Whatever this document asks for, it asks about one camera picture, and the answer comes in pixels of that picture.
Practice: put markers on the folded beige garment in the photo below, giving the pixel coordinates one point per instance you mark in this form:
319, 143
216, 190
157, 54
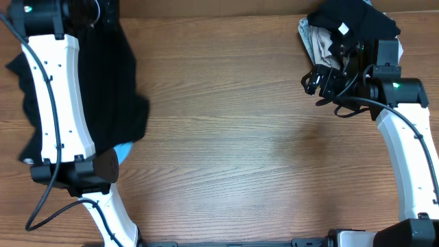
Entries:
322, 48

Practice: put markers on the black t-shirt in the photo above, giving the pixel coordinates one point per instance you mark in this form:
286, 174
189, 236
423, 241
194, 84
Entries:
113, 110

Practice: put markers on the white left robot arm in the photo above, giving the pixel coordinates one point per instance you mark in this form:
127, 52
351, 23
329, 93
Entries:
47, 33

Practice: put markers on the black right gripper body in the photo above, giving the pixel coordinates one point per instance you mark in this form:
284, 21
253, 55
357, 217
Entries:
336, 86

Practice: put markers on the folded grey striped garment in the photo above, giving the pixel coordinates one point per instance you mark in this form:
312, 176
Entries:
304, 32

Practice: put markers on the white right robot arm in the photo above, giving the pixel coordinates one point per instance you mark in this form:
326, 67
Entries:
399, 106

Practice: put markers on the folded black garment on pile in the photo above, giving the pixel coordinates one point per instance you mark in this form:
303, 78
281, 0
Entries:
350, 22

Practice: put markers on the light blue t-shirt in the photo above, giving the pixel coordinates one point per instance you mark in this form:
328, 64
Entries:
122, 151

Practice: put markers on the brown cardboard wall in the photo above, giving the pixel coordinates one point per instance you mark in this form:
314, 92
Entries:
197, 8

